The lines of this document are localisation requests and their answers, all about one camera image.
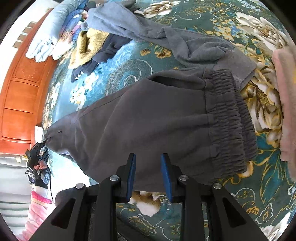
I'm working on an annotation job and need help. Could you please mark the teal floral bed blanket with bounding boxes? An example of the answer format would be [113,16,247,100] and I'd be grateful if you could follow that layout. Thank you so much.
[43,1,295,240]

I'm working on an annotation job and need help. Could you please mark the dark grey sweatpants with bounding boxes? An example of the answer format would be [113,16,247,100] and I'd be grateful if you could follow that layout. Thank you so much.
[45,69,257,192]

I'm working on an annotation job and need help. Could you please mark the left hand in glove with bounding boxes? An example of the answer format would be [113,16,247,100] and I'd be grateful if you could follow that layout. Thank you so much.
[25,160,51,189]

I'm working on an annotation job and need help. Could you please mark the light blue folded quilt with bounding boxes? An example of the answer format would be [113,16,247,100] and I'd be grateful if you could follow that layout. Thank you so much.
[26,0,88,63]

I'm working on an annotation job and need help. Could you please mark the pink fuzzy left sleeve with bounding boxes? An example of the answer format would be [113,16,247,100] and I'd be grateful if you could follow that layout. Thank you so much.
[16,185,54,241]

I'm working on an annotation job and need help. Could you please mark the pink fluffy folded garment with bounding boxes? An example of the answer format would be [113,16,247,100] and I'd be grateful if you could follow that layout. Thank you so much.
[272,48,295,181]

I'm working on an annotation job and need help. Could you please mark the blue-grey sweatshirt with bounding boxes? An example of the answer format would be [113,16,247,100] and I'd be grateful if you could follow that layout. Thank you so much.
[81,1,256,89]

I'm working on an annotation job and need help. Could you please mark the mustard yellow knit sweater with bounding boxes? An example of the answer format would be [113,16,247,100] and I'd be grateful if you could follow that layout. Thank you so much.
[68,28,109,69]

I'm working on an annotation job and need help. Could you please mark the wooden headboard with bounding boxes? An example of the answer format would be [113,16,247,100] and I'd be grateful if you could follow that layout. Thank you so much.
[1,16,57,155]

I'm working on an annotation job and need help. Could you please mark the navy blue garment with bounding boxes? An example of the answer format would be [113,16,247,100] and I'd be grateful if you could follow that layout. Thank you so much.
[71,34,131,82]

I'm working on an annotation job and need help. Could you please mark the floral folded quilt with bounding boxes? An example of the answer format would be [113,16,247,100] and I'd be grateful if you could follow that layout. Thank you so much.
[52,9,88,60]

